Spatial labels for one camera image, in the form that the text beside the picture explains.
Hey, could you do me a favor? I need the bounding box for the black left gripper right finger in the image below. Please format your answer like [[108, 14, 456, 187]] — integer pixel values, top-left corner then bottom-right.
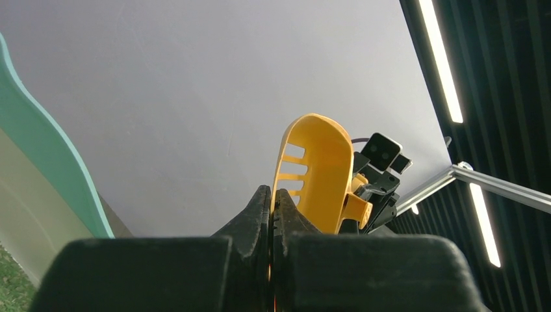
[[272, 189, 487, 311]]

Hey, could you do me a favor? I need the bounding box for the ceiling light strip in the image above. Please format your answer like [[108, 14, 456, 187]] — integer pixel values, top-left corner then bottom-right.
[[418, 0, 463, 124]]

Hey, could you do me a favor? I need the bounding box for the orange litter scoop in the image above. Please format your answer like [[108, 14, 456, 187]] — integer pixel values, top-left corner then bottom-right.
[[268, 113, 374, 281]]

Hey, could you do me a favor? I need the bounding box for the aluminium frame profile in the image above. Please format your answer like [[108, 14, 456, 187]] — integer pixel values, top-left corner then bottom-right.
[[394, 161, 551, 217]]

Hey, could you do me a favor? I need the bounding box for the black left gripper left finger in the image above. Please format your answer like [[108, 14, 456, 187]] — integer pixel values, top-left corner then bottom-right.
[[31, 185, 272, 311]]

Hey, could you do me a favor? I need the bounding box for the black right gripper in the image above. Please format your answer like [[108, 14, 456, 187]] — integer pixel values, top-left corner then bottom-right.
[[340, 152, 400, 234]]

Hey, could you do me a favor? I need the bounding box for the teal litter box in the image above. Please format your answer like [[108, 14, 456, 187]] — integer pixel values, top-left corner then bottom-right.
[[1, 41, 114, 286]]

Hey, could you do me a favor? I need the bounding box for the green cat litter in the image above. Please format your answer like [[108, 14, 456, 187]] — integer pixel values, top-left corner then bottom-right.
[[1, 246, 36, 311]]

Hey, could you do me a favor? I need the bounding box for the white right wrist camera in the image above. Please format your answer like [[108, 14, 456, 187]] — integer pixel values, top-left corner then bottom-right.
[[351, 133, 413, 176]]

